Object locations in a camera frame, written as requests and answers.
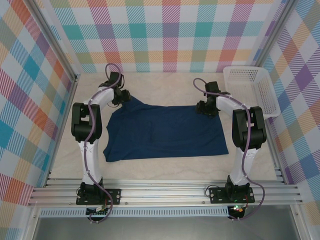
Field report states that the small circuit board with LEDs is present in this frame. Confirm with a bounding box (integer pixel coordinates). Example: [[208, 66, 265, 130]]
[[229, 204, 246, 215]]

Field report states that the aluminium corner post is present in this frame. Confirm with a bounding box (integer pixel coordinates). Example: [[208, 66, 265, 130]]
[[24, 0, 81, 83], [248, 0, 297, 79]]

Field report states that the grey metal sheet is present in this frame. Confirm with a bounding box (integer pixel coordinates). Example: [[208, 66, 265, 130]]
[[32, 216, 301, 240]]

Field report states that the navy blue t-shirt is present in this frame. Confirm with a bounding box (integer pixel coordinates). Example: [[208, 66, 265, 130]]
[[103, 96, 230, 163]]

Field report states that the aluminium mounting rail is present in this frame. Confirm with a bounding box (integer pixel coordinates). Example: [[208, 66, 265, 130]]
[[27, 177, 303, 207]]

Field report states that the white plastic mesh basket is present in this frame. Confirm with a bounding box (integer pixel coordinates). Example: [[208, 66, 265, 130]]
[[223, 65, 281, 119]]

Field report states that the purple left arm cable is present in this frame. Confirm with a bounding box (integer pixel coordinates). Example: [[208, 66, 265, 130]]
[[83, 63, 126, 225]]

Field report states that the white slotted cable duct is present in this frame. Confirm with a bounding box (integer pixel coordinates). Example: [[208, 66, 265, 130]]
[[39, 206, 230, 218]]

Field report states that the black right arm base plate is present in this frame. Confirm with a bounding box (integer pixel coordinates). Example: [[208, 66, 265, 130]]
[[208, 186, 256, 205]]

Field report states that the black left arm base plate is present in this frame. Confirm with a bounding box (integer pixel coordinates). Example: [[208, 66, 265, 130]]
[[75, 188, 122, 206]]

